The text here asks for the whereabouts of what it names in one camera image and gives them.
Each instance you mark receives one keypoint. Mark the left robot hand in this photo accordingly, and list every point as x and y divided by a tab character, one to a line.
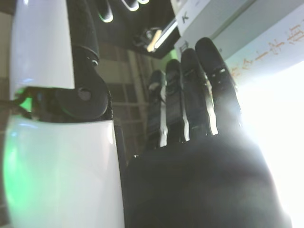
194	185

